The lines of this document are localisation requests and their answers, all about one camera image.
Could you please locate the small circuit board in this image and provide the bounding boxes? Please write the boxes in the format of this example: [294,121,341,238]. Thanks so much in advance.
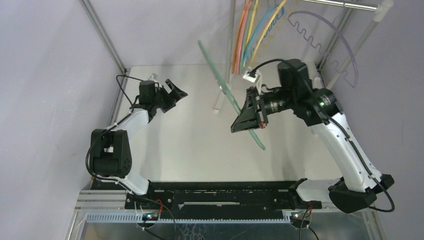
[290,213,304,222]
[142,213,159,222]

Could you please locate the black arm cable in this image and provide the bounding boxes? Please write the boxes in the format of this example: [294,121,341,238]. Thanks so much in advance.
[84,74,147,180]
[248,58,396,214]

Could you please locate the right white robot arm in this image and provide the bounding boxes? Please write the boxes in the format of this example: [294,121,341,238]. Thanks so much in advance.
[230,58,396,214]

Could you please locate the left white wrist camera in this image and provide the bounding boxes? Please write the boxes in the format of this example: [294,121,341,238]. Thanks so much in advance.
[148,73,158,82]

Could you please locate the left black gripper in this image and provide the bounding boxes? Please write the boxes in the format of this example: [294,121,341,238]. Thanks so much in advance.
[152,80,187,113]

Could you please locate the left small circuit board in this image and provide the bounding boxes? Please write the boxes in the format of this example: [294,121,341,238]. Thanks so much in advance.
[142,213,159,222]

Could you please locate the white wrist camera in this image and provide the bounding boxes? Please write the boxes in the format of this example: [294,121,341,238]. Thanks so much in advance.
[242,70,263,95]
[148,73,158,82]

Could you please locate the purple plastic hanger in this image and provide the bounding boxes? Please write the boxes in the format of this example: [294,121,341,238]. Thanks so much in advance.
[287,10,359,89]

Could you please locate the light green plastic hanger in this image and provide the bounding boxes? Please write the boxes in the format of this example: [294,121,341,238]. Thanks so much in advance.
[239,0,255,67]

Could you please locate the aluminium frame profile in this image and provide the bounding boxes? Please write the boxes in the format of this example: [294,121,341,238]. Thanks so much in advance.
[316,0,387,240]
[65,0,127,240]

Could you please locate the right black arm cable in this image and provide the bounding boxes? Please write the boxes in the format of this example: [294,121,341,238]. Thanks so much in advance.
[248,58,396,214]

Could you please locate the white slotted cable duct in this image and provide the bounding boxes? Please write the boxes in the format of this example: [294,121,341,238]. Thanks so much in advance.
[86,211,292,224]

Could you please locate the left aluminium frame profile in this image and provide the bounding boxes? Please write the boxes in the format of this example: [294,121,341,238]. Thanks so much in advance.
[65,0,127,240]

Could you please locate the right small circuit board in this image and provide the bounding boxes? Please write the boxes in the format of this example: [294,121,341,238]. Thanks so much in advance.
[290,213,304,222]

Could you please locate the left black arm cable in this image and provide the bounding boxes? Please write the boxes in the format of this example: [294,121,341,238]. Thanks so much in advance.
[84,74,147,180]

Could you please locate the right aluminium frame profile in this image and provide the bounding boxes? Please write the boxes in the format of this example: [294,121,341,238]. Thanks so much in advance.
[316,0,387,240]

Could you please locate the orange plastic hanger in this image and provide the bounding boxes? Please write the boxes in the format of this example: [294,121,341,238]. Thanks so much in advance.
[231,0,249,74]

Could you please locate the dark green plastic hanger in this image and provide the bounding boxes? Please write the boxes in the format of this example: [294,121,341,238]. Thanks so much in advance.
[197,40,267,151]

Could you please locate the white clothes rack left post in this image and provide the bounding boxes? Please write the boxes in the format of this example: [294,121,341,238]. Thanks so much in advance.
[213,0,237,113]

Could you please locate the chrome clothes rack bar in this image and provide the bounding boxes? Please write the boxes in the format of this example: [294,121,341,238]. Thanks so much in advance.
[302,0,379,12]

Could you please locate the teal plastic hanger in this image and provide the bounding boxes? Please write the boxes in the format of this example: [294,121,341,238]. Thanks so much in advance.
[240,6,277,67]

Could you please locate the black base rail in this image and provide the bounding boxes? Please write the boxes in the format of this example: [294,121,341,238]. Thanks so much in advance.
[90,180,342,221]

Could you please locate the pale yellow plastic hanger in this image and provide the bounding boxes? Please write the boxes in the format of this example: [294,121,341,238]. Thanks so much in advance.
[247,0,300,67]

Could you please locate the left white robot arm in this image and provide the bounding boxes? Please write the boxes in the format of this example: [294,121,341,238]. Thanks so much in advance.
[85,77,188,209]

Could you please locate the pink plastic hanger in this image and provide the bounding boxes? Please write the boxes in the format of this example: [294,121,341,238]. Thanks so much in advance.
[234,0,250,75]

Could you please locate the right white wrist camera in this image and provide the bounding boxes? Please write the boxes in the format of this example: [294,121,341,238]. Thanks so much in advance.
[242,70,263,95]

